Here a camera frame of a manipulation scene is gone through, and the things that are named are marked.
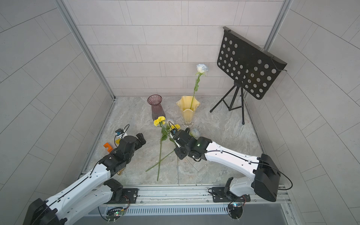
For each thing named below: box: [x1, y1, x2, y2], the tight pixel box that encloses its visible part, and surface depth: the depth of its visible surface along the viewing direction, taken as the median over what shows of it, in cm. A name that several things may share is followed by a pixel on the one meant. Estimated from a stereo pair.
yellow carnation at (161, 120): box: [153, 115, 176, 143], surface depth 79 cm
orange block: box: [103, 142, 114, 153], surface depth 88 cm
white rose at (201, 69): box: [189, 63, 209, 110], surface depth 84 cm
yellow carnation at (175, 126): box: [170, 124, 181, 131], surface depth 96 cm
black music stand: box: [209, 26, 288, 126], surface depth 76 cm
